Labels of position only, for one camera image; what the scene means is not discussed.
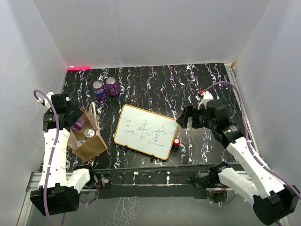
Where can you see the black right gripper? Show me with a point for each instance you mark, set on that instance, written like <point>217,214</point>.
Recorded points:
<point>189,110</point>

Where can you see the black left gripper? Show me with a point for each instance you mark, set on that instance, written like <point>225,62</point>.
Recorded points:
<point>75,112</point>

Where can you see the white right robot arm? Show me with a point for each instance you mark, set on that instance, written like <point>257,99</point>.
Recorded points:
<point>271,198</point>

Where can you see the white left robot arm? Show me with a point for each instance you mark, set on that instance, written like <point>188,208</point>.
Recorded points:
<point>56,193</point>

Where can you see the brown canvas bag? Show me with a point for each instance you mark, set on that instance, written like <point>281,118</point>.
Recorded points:
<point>92,147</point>

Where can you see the yellow framed whiteboard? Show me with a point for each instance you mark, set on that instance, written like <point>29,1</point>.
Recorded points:
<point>146,132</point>

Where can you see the red light strip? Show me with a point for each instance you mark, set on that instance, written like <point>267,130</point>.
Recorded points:
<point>74,68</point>

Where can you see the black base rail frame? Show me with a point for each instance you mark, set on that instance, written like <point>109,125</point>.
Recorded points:
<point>168,181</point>

